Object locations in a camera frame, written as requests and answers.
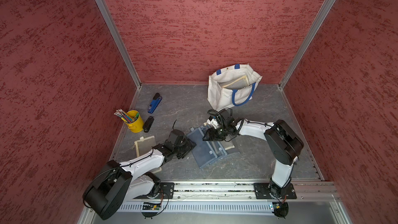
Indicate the blue stapler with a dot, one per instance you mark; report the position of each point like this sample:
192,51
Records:
154,103

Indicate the left aluminium corner post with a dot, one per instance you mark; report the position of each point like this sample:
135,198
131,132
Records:
118,41

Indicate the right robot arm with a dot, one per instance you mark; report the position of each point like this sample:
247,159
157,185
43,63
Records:
285,144

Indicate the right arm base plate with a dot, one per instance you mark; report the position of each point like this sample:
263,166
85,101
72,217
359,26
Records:
264,191

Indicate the right aluminium corner post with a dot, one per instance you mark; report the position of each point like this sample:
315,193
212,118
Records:
315,26

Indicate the aluminium front rail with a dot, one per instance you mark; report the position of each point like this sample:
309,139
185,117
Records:
235,202

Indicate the white canvas tote bag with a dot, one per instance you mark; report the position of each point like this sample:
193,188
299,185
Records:
220,98

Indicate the coloured pencils bundle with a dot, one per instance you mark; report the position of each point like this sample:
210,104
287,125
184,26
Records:
124,116

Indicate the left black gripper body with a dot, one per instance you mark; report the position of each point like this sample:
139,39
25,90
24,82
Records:
184,148

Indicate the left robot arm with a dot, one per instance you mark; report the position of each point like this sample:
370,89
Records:
118,183

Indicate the beige trim mesh pouch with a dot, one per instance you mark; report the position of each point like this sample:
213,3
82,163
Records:
236,84

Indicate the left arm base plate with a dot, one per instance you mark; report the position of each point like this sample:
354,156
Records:
161,190

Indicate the aluminium corner post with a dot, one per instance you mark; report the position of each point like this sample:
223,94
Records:
315,26
118,41

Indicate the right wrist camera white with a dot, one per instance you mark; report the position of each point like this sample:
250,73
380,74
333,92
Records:
212,122

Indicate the dark blue mesh pouch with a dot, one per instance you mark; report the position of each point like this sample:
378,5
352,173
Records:
205,152

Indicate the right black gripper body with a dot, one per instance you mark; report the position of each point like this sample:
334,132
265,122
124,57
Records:
219,134

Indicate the yellow pencil cup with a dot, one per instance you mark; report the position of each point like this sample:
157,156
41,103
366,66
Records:
134,121

